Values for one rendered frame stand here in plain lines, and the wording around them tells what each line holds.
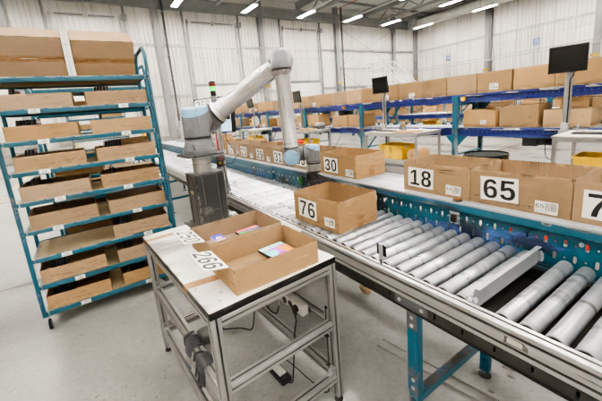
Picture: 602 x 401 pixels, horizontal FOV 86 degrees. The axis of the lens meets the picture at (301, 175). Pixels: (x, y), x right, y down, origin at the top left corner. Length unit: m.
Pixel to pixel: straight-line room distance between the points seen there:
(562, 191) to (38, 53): 3.03
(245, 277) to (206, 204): 0.81
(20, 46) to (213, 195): 1.62
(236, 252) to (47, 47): 1.98
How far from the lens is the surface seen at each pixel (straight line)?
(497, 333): 1.20
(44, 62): 2.91
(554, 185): 1.61
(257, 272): 1.28
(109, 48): 2.88
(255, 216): 1.89
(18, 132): 2.81
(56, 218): 2.87
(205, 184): 1.95
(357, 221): 1.77
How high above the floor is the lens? 1.40
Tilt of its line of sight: 12 degrees down
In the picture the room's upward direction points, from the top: 5 degrees counter-clockwise
